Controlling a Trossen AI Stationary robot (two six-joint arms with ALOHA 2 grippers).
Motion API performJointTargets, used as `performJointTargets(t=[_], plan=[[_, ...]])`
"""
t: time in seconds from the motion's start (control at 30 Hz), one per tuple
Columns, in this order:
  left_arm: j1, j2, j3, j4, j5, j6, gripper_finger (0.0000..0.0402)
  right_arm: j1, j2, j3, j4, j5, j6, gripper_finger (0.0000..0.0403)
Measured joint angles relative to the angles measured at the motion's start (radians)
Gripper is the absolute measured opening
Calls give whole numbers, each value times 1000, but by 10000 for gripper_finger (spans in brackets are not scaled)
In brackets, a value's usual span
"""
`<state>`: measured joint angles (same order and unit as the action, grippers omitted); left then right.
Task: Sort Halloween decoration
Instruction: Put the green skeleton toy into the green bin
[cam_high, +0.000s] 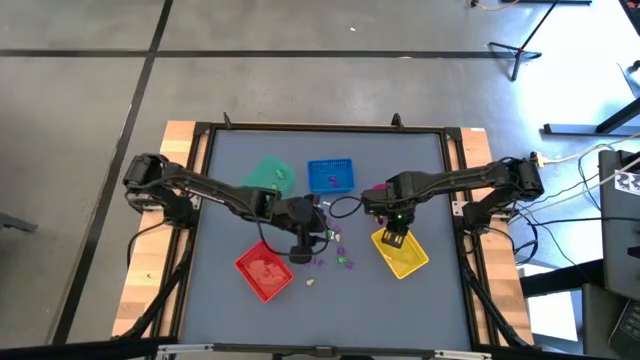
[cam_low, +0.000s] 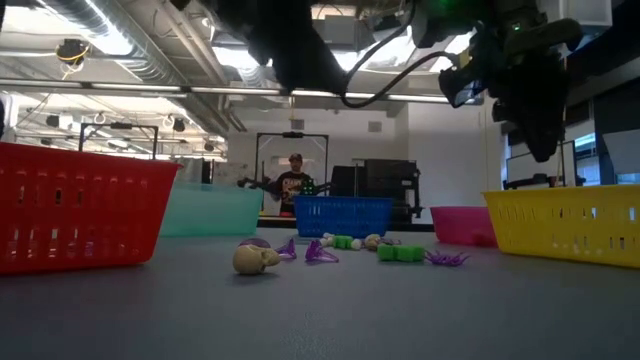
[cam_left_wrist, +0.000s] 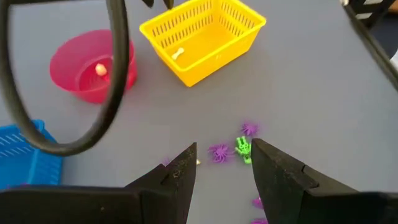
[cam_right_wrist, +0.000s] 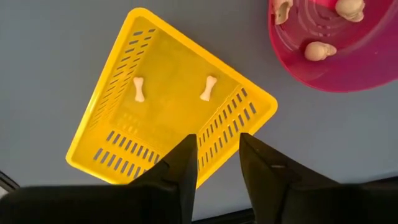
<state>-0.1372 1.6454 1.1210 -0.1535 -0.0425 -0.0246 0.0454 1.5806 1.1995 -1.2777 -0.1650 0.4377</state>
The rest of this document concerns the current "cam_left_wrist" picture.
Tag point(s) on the pink plastic bowl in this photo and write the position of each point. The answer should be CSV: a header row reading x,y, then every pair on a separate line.
x,y
74,53

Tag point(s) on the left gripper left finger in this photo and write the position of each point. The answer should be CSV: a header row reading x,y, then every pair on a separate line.
x,y
168,193

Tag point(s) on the yellow plastic basket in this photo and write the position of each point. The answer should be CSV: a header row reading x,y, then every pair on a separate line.
x,y
202,37

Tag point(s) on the purple plastic spider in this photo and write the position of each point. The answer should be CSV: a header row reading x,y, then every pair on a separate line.
x,y
219,152
249,128

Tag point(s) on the white plastic bone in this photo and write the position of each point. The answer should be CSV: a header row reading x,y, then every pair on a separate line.
x,y
178,53

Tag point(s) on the blue plastic basket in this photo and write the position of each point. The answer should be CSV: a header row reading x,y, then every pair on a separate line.
x,y
34,171

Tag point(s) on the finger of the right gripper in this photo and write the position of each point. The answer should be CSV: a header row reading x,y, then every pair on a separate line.
x,y
148,2
168,3

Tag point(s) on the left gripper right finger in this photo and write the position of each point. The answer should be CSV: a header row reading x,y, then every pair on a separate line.
x,y
280,186

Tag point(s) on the green plastic skeleton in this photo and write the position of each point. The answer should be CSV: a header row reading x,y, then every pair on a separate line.
x,y
244,149

